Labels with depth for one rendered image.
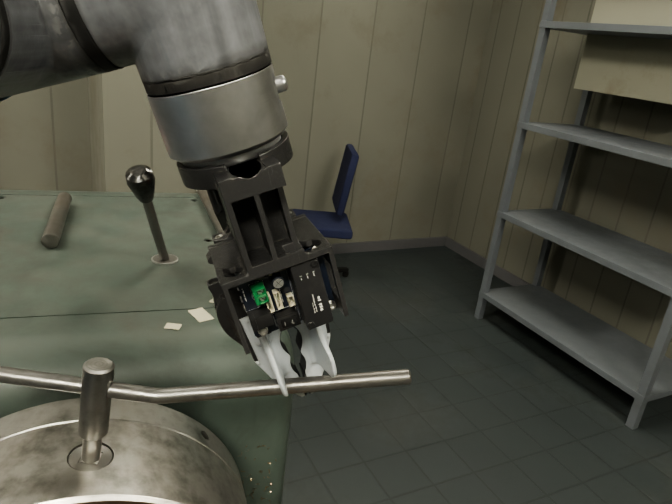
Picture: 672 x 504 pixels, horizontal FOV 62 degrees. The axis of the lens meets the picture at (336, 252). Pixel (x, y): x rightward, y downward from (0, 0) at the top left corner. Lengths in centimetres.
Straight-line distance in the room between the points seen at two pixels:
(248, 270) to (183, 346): 30
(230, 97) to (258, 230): 8
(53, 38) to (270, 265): 16
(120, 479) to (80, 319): 23
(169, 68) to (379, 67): 388
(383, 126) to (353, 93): 36
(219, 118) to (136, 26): 6
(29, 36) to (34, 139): 334
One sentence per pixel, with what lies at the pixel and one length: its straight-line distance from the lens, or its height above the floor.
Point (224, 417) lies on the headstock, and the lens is 64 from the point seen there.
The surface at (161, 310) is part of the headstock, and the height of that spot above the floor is 125.
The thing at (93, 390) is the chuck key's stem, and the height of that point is 131.
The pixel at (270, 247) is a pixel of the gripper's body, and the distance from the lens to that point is 33.
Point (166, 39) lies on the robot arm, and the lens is 32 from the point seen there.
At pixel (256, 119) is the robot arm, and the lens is 33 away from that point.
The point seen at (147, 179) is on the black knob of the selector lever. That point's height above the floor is 139.
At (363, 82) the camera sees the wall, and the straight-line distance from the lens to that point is 413.
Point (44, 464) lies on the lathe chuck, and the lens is 51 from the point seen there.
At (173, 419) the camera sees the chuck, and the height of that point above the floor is 121.
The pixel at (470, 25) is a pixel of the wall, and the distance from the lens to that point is 460.
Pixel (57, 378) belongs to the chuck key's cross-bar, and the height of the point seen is 131.
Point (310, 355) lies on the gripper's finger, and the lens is 45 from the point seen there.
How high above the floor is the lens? 157
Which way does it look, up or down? 21 degrees down
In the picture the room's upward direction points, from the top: 7 degrees clockwise
